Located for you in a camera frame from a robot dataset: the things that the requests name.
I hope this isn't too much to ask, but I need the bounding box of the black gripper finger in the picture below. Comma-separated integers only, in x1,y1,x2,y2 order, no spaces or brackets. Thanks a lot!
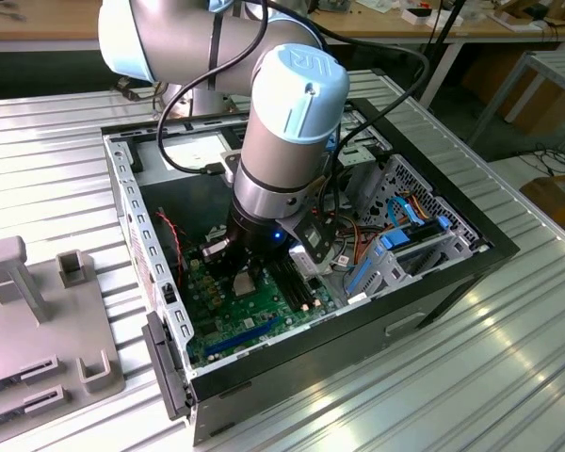
199,236,233,266

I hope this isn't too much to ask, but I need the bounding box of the grey power supply unit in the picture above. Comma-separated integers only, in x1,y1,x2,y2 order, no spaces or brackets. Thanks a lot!
134,131,241,246

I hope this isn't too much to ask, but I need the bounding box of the black RAM slot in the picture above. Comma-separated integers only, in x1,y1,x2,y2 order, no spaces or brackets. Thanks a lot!
267,261,302,312
296,280,320,305
275,263,308,310
286,277,315,307

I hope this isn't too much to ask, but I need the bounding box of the green motherboard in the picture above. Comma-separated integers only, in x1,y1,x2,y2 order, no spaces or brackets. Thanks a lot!
181,220,347,371

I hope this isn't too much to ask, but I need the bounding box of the blue expansion slot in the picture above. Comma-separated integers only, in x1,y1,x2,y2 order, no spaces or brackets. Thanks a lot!
202,315,283,358

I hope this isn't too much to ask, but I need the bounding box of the black plastic case latch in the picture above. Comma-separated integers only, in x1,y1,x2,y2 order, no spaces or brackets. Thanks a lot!
141,310,194,421

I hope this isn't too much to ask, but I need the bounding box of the black PC case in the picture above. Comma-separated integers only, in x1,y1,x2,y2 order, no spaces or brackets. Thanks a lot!
101,96,522,446

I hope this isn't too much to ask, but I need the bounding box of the grey optical drive cage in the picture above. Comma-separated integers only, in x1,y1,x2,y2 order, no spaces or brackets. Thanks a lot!
331,110,393,213

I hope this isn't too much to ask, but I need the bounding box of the hard disk in blue carrier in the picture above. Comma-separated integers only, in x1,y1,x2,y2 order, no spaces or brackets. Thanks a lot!
379,215,454,253

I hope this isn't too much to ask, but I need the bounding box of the grey disk bay cage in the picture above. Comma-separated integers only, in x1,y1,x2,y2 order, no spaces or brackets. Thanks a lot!
343,153,493,306

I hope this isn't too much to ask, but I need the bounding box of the grey parts rack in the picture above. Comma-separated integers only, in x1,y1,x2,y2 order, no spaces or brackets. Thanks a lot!
0,236,127,437

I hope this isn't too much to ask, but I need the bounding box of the small white box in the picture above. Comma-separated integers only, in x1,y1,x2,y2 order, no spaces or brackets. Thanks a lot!
401,7,463,28

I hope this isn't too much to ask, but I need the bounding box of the wooden desk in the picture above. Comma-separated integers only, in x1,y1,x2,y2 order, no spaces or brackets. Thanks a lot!
0,0,565,54

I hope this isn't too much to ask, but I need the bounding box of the brown cardboard box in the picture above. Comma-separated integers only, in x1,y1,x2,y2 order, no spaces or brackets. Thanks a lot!
520,172,565,241

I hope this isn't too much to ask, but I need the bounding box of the twisted fan wire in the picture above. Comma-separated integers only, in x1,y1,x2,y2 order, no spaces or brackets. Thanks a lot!
154,210,186,289

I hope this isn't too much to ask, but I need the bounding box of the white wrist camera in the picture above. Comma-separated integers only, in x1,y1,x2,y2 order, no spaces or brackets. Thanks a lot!
288,211,336,278

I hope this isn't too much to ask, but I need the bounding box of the black camera cable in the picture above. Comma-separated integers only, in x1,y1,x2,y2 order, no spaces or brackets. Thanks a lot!
155,0,269,179

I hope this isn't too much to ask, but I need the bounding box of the yellow orange red wire bundle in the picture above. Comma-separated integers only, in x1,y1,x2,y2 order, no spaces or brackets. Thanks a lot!
310,206,376,265

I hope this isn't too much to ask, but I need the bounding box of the blue data wire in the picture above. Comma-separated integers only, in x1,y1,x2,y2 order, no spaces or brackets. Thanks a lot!
384,194,428,228

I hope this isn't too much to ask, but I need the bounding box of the metal frame table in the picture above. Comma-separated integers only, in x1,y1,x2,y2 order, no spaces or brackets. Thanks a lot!
468,49,565,150

